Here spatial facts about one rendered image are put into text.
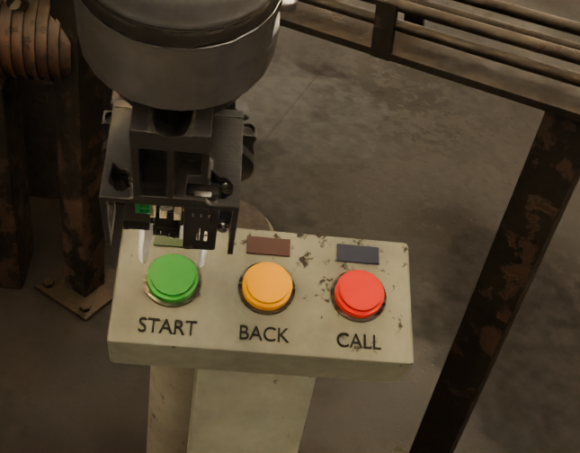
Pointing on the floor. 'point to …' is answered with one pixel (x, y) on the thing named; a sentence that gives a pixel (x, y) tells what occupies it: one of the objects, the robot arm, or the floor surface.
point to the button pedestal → (261, 335)
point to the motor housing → (10, 214)
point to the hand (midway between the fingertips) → (178, 216)
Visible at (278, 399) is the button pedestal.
